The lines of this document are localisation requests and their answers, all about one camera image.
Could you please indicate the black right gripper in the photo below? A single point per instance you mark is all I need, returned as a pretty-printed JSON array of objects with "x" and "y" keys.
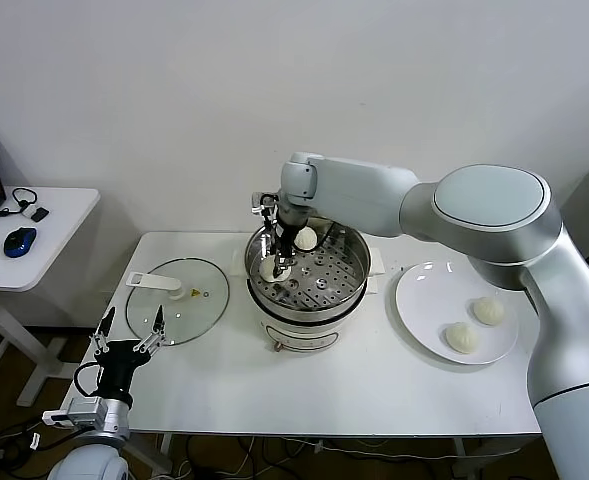
[{"x": 287, "y": 239}]

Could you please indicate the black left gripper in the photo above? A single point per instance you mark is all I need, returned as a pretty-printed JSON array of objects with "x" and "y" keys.
[{"x": 116, "y": 365}]

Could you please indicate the white steamed baozi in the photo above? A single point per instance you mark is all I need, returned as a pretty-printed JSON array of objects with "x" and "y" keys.
[
  {"x": 461, "y": 337},
  {"x": 306, "y": 239},
  {"x": 489, "y": 310},
  {"x": 266, "y": 271}
]

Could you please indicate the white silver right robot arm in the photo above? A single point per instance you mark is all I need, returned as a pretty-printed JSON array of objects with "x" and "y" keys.
[{"x": 489, "y": 200}]

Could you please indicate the perforated stainless steel steamer basket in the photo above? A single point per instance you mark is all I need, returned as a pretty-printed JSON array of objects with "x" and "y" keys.
[{"x": 334, "y": 280}]

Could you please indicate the white electric cooker pot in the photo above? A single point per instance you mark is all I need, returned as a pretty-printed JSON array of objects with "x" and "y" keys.
[{"x": 304, "y": 336}]

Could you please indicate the white side table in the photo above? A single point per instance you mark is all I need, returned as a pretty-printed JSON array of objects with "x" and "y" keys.
[{"x": 49, "y": 250}]

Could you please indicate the white table leg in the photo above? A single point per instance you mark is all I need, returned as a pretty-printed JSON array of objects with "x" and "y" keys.
[
  {"x": 168, "y": 450},
  {"x": 460, "y": 457}
]

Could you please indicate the blue black computer mouse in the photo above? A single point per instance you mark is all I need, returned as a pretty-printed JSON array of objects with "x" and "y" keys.
[{"x": 21, "y": 242}]

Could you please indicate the small black dongle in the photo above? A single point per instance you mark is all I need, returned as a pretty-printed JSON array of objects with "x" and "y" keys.
[{"x": 41, "y": 215}]

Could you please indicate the round white plate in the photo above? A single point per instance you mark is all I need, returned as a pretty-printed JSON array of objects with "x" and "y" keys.
[{"x": 424, "y": 305}]

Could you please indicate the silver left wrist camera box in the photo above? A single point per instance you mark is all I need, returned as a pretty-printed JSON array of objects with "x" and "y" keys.
[{"x": 88, "y": 412}]

